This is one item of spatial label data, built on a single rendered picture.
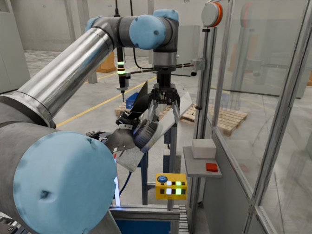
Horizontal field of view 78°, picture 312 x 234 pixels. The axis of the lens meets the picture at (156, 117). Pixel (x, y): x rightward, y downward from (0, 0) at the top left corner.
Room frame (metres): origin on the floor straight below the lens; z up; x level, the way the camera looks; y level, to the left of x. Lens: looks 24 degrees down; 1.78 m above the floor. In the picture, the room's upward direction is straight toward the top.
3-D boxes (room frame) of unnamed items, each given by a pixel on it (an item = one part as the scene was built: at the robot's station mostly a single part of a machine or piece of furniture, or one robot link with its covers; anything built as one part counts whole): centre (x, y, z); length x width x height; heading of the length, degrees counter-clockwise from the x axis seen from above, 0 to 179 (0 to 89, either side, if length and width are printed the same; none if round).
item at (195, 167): (1.26, -0.35, 0.85); 0.36 x 0.24 x 0.03; 178
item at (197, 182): (1.26, -0.35, 0.42); 0.04 x 0.04 x 0.83; 88
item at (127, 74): (1.16, 0.20, 1.50); 0.09 x 0.07 x 0.10; 123
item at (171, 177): (0.79, -0.08, 1.02); 0.16 x 0.10 x 0.11; 88
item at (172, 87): (0.62, -0.03, 1.62); 0.09 x 0.08 x 0.12; 178
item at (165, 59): (0.63, -0.03, 1.70); 0.08 x 0.08 x 0.05
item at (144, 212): (0.80, 0.32, 0.82); 0.90 x 0.04 x 0.08; 88
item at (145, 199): (1.29, 0.10, 0.46); 0.09 x 0.05 x 0.91; 178
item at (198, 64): (1.50, -0.32, 1.54); 0.10 x 0.07 x 0.09; 123
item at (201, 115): (1.55, -0.40, 0.90); 0.08 x 0.06 x 1.80; 33
